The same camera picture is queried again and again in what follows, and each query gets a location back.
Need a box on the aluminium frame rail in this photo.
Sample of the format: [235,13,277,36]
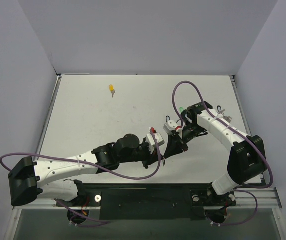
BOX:
[13,188,282,210]

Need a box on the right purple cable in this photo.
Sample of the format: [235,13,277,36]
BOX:
[171,80,275,227]

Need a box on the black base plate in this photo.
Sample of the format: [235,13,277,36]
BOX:
[67,180,236,223]

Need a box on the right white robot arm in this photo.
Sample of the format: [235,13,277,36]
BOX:
[163,102,267,205]

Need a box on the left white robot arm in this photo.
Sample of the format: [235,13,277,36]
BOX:
[8,132,164,207]

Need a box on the yellow tag key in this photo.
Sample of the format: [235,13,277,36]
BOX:
[109,84,115,97]

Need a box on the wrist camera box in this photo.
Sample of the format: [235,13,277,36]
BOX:
[163,120,182,135]
[146,127,165,152]

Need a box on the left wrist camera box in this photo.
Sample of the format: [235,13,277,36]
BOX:
[146,127,165,152]

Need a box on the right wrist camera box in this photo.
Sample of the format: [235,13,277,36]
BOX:
[163,120,182,135]

